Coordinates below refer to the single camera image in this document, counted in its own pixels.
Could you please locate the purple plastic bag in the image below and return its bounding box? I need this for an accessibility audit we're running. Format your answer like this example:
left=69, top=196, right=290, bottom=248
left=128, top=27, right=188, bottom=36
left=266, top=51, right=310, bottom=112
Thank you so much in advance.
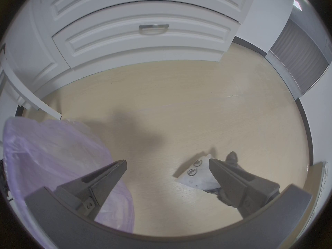
left=3, top=117, right=136, bottom=234

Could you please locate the white printed paper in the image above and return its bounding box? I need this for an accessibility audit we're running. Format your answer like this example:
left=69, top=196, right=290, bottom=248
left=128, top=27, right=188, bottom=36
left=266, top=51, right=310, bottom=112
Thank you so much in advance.
left=172, top=153, right=224, bottom=192

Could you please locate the grey padded white chair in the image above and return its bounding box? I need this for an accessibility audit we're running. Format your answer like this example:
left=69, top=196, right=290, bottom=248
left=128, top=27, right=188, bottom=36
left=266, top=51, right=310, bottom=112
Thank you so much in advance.
left=0, top=43, right=63, bottom=120

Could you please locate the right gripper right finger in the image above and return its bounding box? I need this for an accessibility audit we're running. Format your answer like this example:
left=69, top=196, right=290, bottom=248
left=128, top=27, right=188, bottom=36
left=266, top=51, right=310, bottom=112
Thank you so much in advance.
left=209, top=158, right=281, bottom=220

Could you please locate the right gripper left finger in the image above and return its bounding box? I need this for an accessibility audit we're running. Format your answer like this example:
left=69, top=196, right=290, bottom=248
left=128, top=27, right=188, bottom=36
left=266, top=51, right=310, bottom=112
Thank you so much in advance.
left=56, top=160, right=127, bottom=216

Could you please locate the crumpled black plastic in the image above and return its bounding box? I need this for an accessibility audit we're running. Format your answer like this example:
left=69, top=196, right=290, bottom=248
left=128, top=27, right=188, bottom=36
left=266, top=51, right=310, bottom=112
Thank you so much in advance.
left=215, top=151, right=240, bottom=207

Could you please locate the grey ribbed panel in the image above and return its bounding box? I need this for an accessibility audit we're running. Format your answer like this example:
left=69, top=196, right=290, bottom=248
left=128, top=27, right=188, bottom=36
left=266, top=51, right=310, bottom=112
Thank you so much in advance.
left=265, top=16, right=330, bottom=99

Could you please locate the white wardrobe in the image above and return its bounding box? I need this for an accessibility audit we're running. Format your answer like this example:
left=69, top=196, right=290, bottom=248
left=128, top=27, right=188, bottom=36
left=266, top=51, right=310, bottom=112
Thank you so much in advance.
left=4, top=0, right=258, bottom=98

